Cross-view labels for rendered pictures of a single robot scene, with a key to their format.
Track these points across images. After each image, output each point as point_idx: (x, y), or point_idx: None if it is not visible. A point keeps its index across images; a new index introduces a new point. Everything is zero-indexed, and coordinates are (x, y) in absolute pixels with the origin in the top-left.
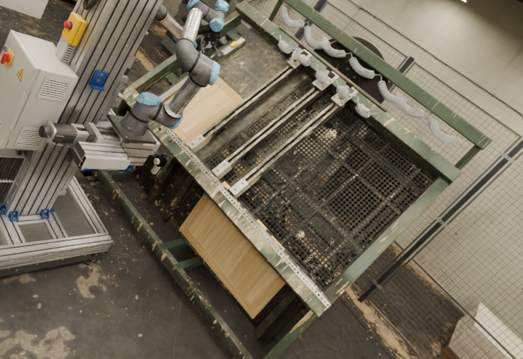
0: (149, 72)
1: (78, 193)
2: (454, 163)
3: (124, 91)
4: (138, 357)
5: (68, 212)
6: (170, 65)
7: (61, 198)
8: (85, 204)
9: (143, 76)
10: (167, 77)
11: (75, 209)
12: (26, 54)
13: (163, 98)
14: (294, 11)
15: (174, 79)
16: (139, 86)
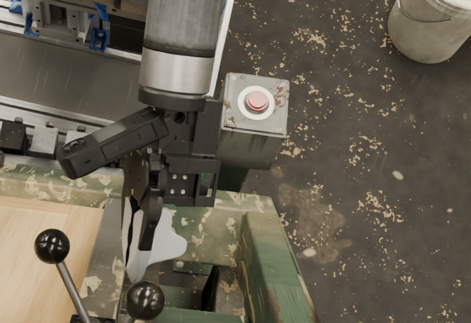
0: (284, 244)
1: (58, 124)
2: None
3: (261, 201)
4: None
5: (15, 69)
6: (262, 297)
7: (61, 80)
8: (16, 114)
9: (280, 234)
10: (233, 316)
11: (15, 89)
12: None
13: (111, 217)
14: None
15: (192, 319)
16: (247, 220)
